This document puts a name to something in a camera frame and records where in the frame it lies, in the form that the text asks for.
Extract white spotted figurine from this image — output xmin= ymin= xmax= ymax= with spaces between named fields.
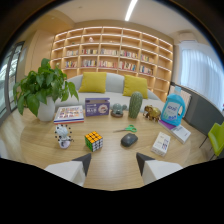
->
xmin=54 ymin=123 xmax=75 ymax=150

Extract golden elephant figurine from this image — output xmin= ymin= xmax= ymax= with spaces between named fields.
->
xmin=142 ymin=105 xmax=162 ymax=122

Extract small white box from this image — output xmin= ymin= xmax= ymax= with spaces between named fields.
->
xmin=150 ymin=131 xmax=172 ymax=157

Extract colourful puzzle cube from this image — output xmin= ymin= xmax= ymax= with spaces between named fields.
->
xmin=84 ymin=130 xmax=104 ymax=153

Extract dark grey computer mouse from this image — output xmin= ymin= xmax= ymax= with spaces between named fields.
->
xmin=120 ymin=132 xmax=139 ymax=148

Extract white book with purple cover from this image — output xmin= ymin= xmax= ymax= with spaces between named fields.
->
xmin=158 ymin=119 xmax=192 ymax=145

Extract colourful picture book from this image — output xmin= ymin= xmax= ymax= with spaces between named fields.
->
xmin=53 ymin=105 xmax=85 ymax=125

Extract blue detergent bottle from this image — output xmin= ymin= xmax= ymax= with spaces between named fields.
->
xmin=160 ymin=86 xmax=187 ymax=127

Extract white plant pot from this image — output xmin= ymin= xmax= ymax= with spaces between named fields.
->
xmin=36 ymin=96 xmax=56 ymax=122

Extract tall green ceramic cactus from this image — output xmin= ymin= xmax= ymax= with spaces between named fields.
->
xmin=128 ymin=91 xmax=144 ymax=120

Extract lime green chair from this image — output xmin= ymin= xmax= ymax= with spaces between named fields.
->
xmin=199 ymin=121 xmax=224 ymax=160

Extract purple cardboard box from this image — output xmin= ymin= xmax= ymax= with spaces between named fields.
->
xmin=84 ymin=97 xmax=111 ymax=118

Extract small round cactus ornament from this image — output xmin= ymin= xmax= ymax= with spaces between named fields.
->
xmin=110 ymin=102 xmax=128 ymax=118

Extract yellow cushion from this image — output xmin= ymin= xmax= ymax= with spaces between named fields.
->
xmin=78 ymin=71 xmax=108 ymax=94
xmin=122 ymin=74 xmax=149 ymax=100

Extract green potted plant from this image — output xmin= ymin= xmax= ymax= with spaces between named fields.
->
xmin=12 ymin=57 xmax=80 ymax=117

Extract grey sofa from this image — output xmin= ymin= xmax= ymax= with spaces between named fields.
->
xmin=54 ymin=72 xmax=166 ymax=113

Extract white window curtain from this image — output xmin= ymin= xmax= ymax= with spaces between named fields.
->
xmin=179 ymin=48 xmax=224 ymax=112

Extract wooden bookshelf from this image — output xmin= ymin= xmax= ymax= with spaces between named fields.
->
xmin=49 ymin=26 xmax=174 ymax=103

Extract white air conditioner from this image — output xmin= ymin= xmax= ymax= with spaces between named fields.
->
xmin=177 ymin=31 xmax=199 ymax=43

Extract ceiling strip light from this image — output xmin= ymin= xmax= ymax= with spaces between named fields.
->
xmin=124 ymin=0 xmax=139 ymax=22

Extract green handled scissors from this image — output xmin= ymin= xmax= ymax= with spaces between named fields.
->
xmin=112 ymin=124 xmax=138 ymax=134

